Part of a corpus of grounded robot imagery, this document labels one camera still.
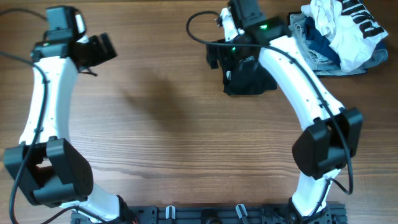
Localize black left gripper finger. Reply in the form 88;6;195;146
100;33;117;59
88;35;107;64

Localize black shorts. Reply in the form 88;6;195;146
221;56;277;95

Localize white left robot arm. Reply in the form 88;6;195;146
4;33;133;223

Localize light blue denim jeans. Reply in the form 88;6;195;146
286;12;389;77

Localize dark blue garment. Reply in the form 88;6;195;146
303;17;388;72

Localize white printed t-shirt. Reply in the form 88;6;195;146
301;0;389;72

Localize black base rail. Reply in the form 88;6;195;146
70;202;348;224

